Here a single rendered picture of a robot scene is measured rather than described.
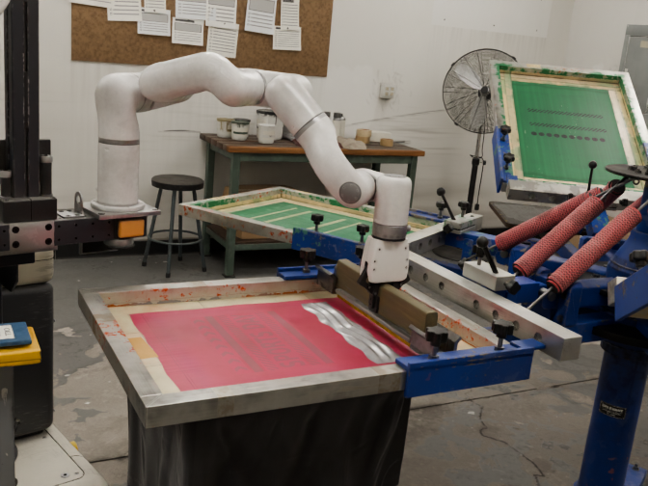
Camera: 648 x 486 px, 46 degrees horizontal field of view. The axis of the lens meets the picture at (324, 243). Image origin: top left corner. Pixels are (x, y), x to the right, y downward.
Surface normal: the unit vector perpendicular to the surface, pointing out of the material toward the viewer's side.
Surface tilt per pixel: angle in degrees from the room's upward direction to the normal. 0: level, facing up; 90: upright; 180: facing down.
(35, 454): 0
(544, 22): 90
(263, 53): 90
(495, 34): 90
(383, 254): 89
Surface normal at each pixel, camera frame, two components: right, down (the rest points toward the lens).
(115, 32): 0.45, 0.26
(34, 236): 0.65, 0.25
